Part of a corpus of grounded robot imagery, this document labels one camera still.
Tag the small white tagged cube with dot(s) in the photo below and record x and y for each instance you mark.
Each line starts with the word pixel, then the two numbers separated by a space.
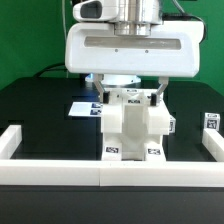
pixel 172 125

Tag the white obstacle fence wall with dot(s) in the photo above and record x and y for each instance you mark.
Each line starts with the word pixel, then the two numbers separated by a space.
pixel 101 173

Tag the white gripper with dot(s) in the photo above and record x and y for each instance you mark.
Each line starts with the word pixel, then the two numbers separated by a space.
pixel 170 50

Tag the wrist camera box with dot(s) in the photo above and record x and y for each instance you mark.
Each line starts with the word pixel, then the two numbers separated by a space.
pixel 96 10

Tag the white chair back part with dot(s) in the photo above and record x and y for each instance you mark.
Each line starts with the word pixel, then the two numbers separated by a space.
pixel 156 114

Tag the white base tag sheet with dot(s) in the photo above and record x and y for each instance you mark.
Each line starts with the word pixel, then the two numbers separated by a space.
pixel 85 109

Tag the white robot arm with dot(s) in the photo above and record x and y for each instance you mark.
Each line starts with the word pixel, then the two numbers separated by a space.
pixel 137 17

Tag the white chair seat part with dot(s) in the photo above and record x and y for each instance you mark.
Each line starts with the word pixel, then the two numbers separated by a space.
pixel 133 140

